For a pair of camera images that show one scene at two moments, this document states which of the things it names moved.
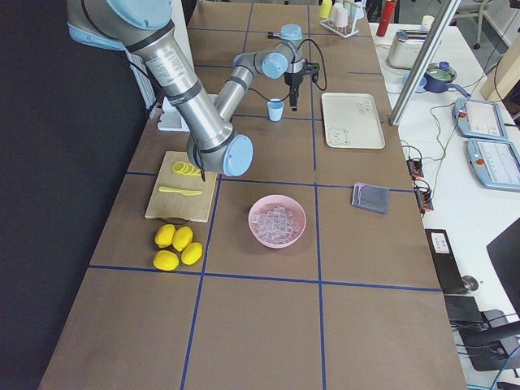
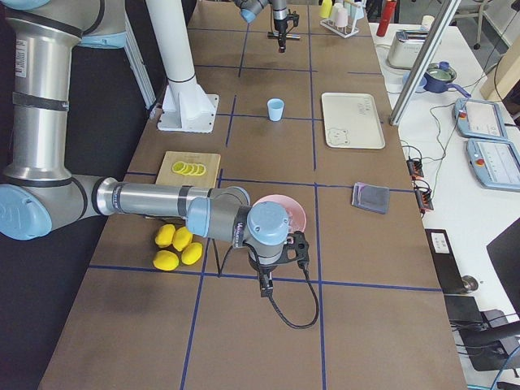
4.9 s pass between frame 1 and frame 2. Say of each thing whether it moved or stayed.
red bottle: stayed
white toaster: stayed
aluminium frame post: stayed
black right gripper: moved
